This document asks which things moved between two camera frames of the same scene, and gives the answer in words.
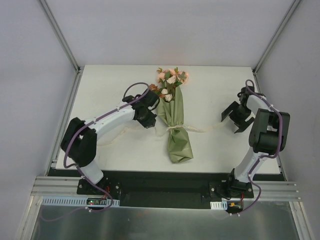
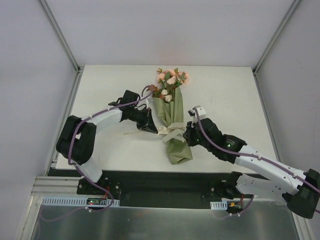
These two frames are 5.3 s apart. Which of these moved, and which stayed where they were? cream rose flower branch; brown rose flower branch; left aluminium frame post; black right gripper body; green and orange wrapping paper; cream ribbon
Moved: cream ribbon; black right gripper body
Stayed: left aluminium frame post; green and orange wrapping paper; cream rose flower branch; brown rose flower branch
